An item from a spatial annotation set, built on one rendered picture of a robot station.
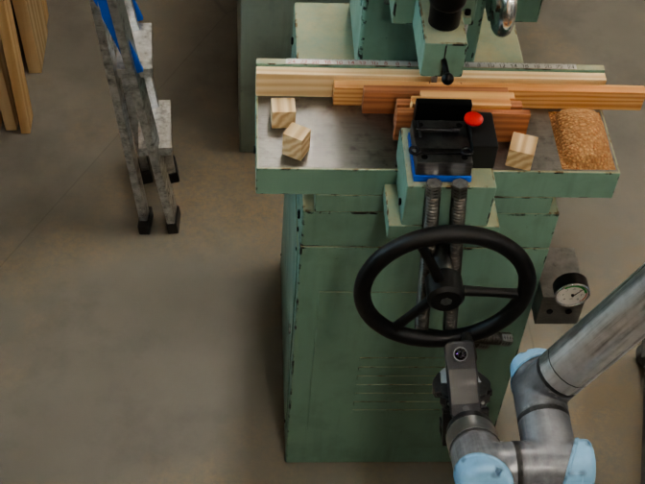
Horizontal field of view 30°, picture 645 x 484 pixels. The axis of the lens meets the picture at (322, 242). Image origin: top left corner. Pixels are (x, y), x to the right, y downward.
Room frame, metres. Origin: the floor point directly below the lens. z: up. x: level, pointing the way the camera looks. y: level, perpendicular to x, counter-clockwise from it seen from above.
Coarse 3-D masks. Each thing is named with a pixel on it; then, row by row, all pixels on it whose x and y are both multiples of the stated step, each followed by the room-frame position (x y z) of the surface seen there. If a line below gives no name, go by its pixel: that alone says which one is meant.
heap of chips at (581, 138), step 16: (560, 112) 1.54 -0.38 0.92; (576, 112) 1.53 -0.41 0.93; (592, 112) 1.54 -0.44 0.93; (560, 128) 1.51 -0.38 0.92; (576, 128) 1.49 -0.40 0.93; (592, 128) 1.49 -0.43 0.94; (560, 144) 1.48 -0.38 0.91; (576, 144) 1.46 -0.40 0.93; (592, 144) 1.46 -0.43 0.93; (608, 144) 1.47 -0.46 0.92; (576, 160) 1.44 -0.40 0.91; (592, 160) 1.44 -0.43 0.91; (608, 160) 1.45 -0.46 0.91
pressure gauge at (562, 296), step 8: (560, 280) 1.38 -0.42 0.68; (568, 280) 1.37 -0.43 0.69; (576, 280) 1.37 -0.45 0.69; (584, 280) 1.38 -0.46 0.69; (560, 288) 1.36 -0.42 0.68; (568, 288) 1.36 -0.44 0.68; (576, 288) 1.36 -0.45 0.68; (584, 288) 1.36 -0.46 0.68; (560, 296) 1.36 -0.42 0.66; (568, 296) 1.36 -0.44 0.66; (576, 296) 1.36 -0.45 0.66; (584, 296) 1.37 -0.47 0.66; (568, 304) 1.36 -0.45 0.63; (576, 304) 1.36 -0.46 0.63
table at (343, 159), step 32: (256, 96) 1.54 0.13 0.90; (288, 96) 1.55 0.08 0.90; (256, 128) 1.46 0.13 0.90; (320, 128) 1.47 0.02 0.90; (352, 128) 1.48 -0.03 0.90; (384, 128) 1.49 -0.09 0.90; (544, 128) 1.52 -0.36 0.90; (256, 160) 1.38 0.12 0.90; (288, 160) 1.39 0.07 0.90; (320, 160) 1.40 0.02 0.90; (352, 160) 1.40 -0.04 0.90; (384, 160) 1.41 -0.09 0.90; (544, 160) 1.44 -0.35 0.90; (256, 192) 1.37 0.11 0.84; (288, 192) 1.37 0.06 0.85; (320, 192) 1.38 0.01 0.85; (352, 192) 1.38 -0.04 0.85; (384, 192) 1.37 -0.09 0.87; (512, 192) 1.41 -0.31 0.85; (544, 192) 1.42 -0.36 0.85; (576, 192) 1.42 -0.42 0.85; (608, 192) 1.43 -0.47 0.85
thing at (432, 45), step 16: (416, 0) 1.64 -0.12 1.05; (416, 16) 1.62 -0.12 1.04; (416, 32) 1.60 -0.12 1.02; (432, 32) 1.54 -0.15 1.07; (448, 32) 1.54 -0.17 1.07; (464, 32) 1.54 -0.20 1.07; (416, 48) 1.58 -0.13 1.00; (432, 48) 1.51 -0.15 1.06; (448, 48) 1.51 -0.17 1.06; (464, 48) 1.51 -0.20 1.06; (432, 64) 1.51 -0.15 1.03; (448, 64) 1.51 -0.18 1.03; (464, 64) 1.52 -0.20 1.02
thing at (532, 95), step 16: (336, 80) 1.55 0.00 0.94; (336, 96) 1.53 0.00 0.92; (352, 96) 1.54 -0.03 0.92; (528, 96) 1.57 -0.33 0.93; (544, 96) 1.57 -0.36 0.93; (560, 96) 1.57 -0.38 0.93; (576, 96) 1.58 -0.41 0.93; (592, 96) 1.58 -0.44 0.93; (608, 96) 1.58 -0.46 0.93; (624, 96) 1.59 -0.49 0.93; (640, 96) 1.59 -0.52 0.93
